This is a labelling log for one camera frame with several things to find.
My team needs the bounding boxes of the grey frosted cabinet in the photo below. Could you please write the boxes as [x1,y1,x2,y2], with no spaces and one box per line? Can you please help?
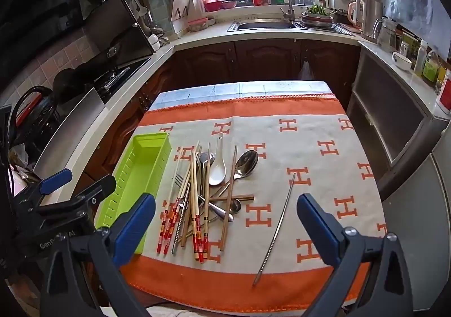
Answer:
[347,45,432,191]

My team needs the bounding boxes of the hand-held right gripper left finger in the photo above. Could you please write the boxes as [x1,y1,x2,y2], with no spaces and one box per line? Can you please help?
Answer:
[40,193,156,317]

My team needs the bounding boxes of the metal basin of greens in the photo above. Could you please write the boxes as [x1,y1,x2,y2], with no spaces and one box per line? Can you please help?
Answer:
[300,5,335,29]

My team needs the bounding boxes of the white ceramic spoon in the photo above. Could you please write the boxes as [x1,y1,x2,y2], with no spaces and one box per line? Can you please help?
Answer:
[209,133,227,186]

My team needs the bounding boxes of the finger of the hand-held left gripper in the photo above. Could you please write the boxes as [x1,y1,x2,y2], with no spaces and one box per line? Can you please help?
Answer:
[12,168,73,208]
[35,175,117,219]

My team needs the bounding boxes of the brown wooden kitchen cabinets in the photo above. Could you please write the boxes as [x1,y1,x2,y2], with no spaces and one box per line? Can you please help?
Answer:
[85,38,362,180]

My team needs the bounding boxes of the small metal spoon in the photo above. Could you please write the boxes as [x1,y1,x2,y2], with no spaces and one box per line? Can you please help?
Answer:
[176,198,243,245]

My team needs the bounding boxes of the blue tile-pattern table cover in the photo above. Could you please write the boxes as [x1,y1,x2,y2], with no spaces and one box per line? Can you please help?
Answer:
[151,81,335,112]

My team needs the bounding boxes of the gas stove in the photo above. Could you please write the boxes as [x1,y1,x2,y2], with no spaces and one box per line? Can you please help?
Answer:
[93,56,152,99]

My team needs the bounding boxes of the red and white canister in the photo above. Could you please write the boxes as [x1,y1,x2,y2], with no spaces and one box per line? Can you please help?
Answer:
[436,70,451,115]

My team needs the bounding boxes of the pink-lid food container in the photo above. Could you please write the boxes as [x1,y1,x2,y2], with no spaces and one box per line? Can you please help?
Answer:
[187,17,209,33]

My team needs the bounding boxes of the black wok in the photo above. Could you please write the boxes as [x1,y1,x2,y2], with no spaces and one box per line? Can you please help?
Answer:
[53,63,103,102]

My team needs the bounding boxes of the steel kitchen sink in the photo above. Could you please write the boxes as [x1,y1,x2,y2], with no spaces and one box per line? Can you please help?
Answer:
[227,19,355,36]

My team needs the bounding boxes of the steel splash plate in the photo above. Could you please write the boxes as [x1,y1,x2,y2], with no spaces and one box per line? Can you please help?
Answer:
[33,88,106,184]

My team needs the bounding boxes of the glass jug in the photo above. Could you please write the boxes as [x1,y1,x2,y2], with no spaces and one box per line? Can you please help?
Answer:
[373,17,399,52]

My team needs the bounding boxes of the large metal spoon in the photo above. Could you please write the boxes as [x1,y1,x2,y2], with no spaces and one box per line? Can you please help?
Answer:
[209,149,259,201]

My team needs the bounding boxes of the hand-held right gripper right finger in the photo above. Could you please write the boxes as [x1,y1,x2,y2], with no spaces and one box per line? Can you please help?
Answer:
[297,193,414,317]

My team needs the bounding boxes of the brown wooden chopstick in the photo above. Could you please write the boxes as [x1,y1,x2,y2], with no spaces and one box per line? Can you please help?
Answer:
[180,153,215,247]
[219,145,238,252]
[208,194,255,203]

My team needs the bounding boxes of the hanging white ladle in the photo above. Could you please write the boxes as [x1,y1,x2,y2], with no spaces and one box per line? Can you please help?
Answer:
[132,0,152,32]

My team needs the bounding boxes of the hanging plastic bag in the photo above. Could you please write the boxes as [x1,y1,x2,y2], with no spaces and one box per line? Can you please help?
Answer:
[298,60,314,81]

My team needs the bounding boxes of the long-handled metal spoon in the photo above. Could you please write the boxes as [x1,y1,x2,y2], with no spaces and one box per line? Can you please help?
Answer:
[197,152,216,205]

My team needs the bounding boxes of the green-label bottle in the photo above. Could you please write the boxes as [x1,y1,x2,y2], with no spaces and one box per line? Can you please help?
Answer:
[422,50,440,83]

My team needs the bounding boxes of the black and red cooker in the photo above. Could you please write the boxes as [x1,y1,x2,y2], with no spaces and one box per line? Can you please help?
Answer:
[7,86,57,159]

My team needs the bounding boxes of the wooden cutting board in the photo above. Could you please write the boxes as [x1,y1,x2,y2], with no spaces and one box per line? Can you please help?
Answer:
[171,0,207,22]

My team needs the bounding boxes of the steel electric kettle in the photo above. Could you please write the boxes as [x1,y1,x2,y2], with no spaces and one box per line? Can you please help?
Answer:
[348,0,383,39]

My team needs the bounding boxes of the white cups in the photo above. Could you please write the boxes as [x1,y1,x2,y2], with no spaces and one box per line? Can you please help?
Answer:
[148,33,170,50]

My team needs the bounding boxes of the orange and cream printed blanket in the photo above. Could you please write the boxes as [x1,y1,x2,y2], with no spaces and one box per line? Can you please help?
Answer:
[120,96,388,314]

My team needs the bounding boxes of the white plastic bottle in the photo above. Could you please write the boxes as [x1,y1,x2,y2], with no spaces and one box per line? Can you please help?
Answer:
[414,39,428,76]

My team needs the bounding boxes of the green plastic utensil tray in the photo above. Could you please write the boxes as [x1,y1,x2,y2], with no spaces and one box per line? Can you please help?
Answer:
[94,133,172,256]

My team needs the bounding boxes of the white bowl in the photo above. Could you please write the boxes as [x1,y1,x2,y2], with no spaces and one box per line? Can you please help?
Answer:
[392,52,413,71]

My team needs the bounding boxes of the bundle of red-tipped chopsticks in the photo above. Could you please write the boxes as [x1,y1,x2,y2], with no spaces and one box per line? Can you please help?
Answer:
[156,141,212,263]

